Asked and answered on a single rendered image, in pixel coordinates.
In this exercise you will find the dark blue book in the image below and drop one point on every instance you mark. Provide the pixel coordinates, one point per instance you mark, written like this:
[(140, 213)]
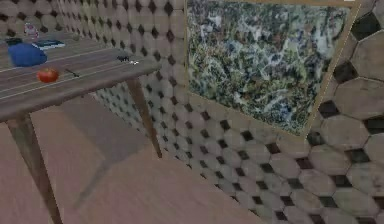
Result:
[(49, 44)]

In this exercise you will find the red tomato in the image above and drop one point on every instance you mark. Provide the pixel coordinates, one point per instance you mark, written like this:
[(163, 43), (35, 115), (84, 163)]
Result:
[(47, 75)]

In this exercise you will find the blue round bowl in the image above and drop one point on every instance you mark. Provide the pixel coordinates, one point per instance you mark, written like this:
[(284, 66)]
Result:
[(26, 55)]

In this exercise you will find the thin black pen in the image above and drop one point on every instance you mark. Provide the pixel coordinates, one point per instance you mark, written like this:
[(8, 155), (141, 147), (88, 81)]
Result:
[(72, 73)]

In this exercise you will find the brown wooden table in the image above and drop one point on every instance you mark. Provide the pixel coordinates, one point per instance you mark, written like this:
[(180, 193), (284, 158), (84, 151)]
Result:
[(86, 71)]

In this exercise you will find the small black keys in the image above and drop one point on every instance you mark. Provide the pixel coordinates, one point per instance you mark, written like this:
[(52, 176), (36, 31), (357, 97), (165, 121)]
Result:
[(126, 59)]

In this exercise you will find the framed green speckled painting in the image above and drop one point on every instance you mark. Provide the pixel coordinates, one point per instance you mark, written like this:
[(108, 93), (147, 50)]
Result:
[(263, 60)]

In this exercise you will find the dark teal flat object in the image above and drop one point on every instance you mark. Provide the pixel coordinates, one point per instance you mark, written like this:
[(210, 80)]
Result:
[(14, 41)]

